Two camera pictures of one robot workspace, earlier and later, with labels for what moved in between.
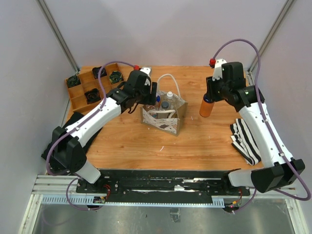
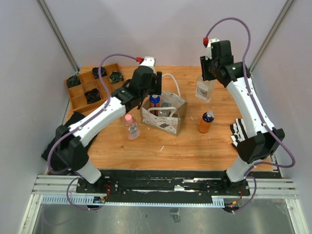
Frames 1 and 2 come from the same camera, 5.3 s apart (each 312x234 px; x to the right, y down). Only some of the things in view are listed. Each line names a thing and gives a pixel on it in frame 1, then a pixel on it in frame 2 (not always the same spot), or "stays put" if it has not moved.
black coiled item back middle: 95,70 stays put
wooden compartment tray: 84,88 stays put
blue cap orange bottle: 206,106 to 205,123
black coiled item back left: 73,81 stays put
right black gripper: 211,83 to 204,62
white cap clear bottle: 172,99 to 204,90
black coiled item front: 92,96 stays put
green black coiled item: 115,77 stays put
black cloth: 74,117 stays put
